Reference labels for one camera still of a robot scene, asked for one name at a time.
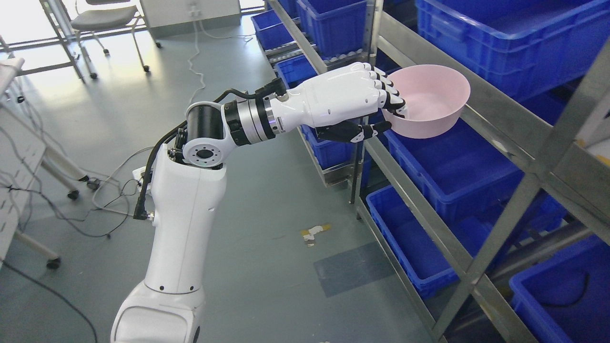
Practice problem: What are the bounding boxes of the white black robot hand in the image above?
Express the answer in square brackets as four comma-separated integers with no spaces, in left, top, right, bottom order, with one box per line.
[269,61,409,143]

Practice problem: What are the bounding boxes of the pink plastic bowl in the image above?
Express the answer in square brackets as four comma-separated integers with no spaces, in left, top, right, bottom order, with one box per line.
[383,64,471,139]

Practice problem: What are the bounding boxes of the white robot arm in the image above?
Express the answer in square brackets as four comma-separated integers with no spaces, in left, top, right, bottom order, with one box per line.
[110,78,287,343]

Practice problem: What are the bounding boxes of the steel shelf rack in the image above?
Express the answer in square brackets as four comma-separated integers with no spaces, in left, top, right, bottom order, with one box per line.
[265,0,610,343]

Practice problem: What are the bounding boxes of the grey office chair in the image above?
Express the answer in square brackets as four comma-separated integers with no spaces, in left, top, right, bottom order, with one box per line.
[41,0,162,84]

